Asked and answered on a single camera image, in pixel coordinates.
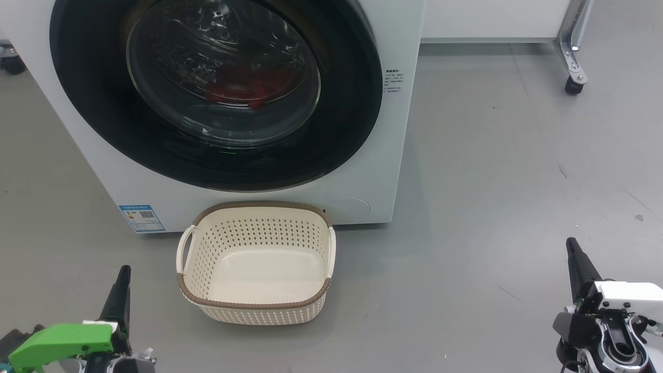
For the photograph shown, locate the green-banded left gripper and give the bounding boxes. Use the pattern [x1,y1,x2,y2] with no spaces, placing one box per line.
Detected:
[8,265,132,373]

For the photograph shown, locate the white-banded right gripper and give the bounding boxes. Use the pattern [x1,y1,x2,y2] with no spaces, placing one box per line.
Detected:
[552,237,663,343]

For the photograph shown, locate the plain red garment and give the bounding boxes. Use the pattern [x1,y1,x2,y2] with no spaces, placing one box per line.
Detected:
[205,65,302,110]

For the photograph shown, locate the round black glass washer door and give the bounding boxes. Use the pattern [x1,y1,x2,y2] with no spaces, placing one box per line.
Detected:
[49,0,384,193]

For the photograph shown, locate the cream perforated laundry basket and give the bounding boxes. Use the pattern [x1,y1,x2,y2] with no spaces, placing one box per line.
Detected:
[176,201,337,326]

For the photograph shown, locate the white front-load washing machine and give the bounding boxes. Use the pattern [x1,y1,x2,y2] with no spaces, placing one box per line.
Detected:
[0,0,426,234]

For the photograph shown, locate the blue energy label sticker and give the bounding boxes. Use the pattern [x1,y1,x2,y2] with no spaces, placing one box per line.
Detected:
[118,205,166,234]

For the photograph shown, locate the silver metal partition leg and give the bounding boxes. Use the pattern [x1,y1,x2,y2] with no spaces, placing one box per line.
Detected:
[553,0,594,84]

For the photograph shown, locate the round white filter cover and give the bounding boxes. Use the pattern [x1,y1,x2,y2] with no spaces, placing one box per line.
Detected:
[331,197,372,221]

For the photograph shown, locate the printed warning text label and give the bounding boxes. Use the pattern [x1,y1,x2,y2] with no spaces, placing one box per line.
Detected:
[383,67,405,102]

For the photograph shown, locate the white partition panel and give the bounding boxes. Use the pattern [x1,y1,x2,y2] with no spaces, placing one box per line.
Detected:
[421,0,571,44]

